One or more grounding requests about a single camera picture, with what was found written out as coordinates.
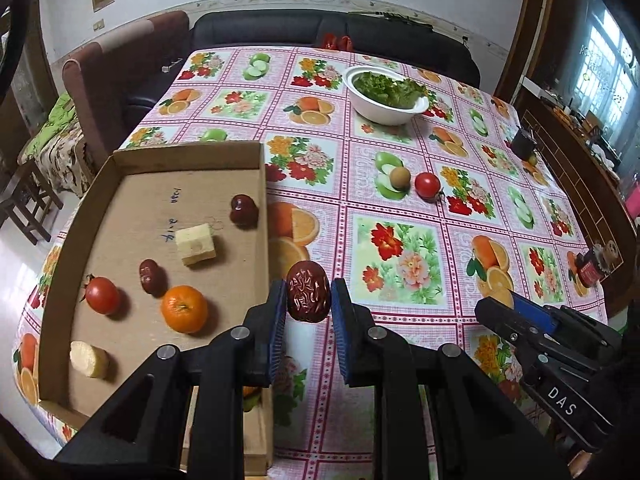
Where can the small green fruit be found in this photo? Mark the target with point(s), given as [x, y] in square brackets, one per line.
[532, 160]

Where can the wooden stool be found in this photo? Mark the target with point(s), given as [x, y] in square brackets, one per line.
[27, 200]

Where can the smooth red date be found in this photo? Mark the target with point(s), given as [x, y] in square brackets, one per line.
[152, 277]
[243, 210]

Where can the wrinkled red date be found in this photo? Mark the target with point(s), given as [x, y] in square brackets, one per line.
[307, 292]

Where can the white bowl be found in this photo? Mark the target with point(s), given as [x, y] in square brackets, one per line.
[382, 112]

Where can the window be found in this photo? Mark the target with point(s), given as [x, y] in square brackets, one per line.
[605, 60]

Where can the wooden door frame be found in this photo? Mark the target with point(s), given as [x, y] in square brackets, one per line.
[522, 25]

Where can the red labelled jar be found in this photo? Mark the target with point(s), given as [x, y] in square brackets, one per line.
[590, 269]

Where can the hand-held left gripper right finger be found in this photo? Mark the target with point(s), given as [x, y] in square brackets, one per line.
[342, 332]

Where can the green blanket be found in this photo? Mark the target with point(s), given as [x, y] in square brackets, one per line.
[52, 120]

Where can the black sofa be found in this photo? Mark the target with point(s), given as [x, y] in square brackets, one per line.
[260, 30]

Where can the green lettuce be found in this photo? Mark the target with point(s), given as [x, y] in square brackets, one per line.
[390, 87]

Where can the round pale corn piece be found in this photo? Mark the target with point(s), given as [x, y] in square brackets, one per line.
[89, 360]

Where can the brown patterned blanket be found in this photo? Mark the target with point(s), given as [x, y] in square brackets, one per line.
[65, 160]

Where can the shallow cardboard box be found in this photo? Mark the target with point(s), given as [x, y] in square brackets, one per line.
[125, 220]

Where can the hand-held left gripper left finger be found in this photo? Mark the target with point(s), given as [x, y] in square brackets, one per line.
[276, 330]

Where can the orange mandarin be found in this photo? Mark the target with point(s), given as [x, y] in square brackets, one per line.
[184, 309]

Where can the large red tomato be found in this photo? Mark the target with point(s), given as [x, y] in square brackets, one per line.
[102, 296]

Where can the brown egg-like kiwi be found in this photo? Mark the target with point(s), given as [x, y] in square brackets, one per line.
[400, 178]

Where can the yellowish cheese block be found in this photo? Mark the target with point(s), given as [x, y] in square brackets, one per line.
[196, 245]

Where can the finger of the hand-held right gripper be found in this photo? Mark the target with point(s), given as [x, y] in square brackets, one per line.
[535, 315]
[502, 320]

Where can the small red tomato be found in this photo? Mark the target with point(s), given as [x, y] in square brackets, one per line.
[427, 184]

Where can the small grey object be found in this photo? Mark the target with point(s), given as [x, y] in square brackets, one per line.
[171, 65]

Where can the brown armchair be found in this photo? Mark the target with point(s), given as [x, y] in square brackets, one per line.
[110, 80]

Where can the wooden cabinet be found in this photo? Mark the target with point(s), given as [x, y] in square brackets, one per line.
[585, 185]

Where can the red item on sofa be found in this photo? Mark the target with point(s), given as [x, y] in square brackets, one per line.
[336, 42]

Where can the dark cup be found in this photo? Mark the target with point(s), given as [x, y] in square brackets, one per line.
[523, 142]

